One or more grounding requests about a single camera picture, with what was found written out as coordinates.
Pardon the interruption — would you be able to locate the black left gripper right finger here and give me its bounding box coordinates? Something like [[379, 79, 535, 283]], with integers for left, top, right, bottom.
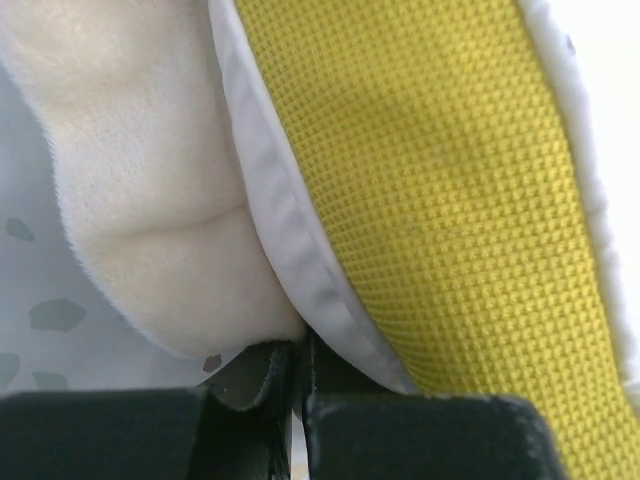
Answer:
[[299, 334, 567, 480]]

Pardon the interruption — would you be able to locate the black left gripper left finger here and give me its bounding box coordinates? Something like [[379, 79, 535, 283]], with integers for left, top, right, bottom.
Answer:
[[1, 342, 293, 479]]

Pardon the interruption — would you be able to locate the white pillowcase with cream ruffle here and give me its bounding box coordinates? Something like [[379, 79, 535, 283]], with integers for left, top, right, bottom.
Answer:
[[1, 1, 417, 394]]

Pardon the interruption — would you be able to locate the cream yellow dotted pillow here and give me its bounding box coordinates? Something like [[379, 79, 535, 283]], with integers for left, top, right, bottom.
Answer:
[[236, 1, 639, 479]]

